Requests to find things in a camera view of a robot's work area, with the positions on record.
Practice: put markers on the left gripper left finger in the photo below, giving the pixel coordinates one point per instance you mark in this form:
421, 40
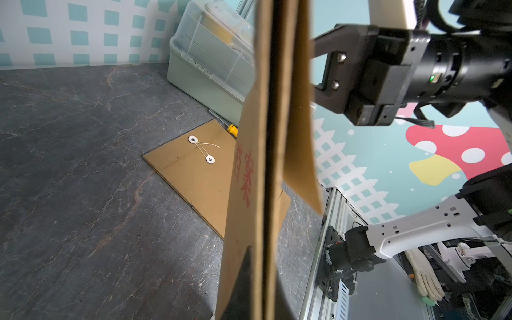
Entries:
246, 300

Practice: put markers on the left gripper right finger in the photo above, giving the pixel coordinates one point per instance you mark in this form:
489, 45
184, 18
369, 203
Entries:
283, 310

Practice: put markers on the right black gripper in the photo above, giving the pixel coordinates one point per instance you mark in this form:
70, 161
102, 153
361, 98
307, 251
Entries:
367, 73

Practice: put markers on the brown kraft file bag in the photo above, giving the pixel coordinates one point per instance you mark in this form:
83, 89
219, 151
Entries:
277, 119
219, 176

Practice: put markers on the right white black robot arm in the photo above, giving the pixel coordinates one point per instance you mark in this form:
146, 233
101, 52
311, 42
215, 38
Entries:
413, 127

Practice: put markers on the clear plastic storage box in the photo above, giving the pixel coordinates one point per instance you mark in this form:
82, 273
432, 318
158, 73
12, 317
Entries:
211, 57

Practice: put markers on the beige work glove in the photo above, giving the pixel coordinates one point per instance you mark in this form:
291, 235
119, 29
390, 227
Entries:
426, 280

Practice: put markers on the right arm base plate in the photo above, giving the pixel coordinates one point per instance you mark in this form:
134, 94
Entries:
334, 274

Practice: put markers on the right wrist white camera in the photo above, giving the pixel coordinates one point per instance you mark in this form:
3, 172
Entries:
398, 14

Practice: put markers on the aluminium front rail frame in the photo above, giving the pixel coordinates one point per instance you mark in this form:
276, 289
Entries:
341, 215

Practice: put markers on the yellow handled screwdriver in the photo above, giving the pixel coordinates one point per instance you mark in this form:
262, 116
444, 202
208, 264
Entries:
231, 128

